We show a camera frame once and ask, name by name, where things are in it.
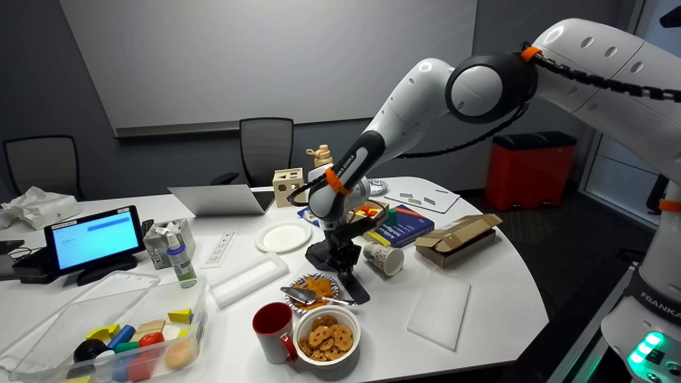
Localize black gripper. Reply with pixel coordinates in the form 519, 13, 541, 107
305, 215, 386, 281

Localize printed paper cup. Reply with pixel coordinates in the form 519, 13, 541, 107
361, 242, 406, 278

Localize patterned paper plate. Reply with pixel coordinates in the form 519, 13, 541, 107
286, 272, 344, 315

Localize wooden box of coloured blocks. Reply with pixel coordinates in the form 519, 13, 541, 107
348, 200, 400, 225

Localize round white plate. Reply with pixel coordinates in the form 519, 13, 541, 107
255, 218, 315, 255

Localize pretzel crackers pile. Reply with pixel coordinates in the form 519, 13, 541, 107
297, 322, 356, 361

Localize long white tray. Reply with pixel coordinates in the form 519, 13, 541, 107
208, 252, 291, 311

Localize wooden shape sorter cube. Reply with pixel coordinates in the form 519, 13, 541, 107
273, 165, 307, 208

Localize white bowl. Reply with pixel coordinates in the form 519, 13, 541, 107
291, 305, 363, 373

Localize red mug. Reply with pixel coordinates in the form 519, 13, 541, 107
250, 299, 300, 365

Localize white paper sheets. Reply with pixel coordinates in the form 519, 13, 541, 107
380, 184, 461, 217

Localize small wooden figure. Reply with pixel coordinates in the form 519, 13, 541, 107
305, 142, 337, 171

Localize open brown cardboard box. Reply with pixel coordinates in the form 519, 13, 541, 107
413, 210, 505, 271

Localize grey office chair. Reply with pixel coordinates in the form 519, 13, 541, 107
210, 114, 297, 190

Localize silver laptop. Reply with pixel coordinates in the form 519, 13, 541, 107
167, 182, 266, 218

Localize clear spray bottle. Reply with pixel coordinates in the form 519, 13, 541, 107
163, 224, 199, 290

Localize yellow wedge toy block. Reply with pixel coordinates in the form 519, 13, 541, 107
165, 307, 196, 328

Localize orange toy egg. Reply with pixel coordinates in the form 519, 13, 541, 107
163, 335, 199, 373

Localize small grey carton box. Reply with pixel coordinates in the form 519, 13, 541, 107
143, 217, 197, 271

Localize red bin with black lid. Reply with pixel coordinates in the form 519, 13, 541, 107
483, 130, 578, 213

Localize red toy block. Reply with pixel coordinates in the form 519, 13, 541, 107
125, 329, 167, 383

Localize blue cylinder toy block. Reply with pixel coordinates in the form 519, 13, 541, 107
108, 323, 139, 350

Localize black tablet with stand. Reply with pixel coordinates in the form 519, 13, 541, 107
13, 205, 146, 286

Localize black toy block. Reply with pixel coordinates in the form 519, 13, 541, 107
72, 335, 108, 363

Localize clear plastic bin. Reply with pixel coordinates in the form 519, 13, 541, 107
0, 272, 210, 383

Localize crumpled white plastic bag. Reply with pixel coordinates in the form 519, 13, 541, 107
0, 184, 78, 232

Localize black office chair left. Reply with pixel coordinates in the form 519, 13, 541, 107
0, 134, 83, 201

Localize white wall whiteboard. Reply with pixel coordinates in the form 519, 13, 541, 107
58, 0, 479, 138

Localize black cable chain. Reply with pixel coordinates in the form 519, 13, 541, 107
519, 44, 681, 107

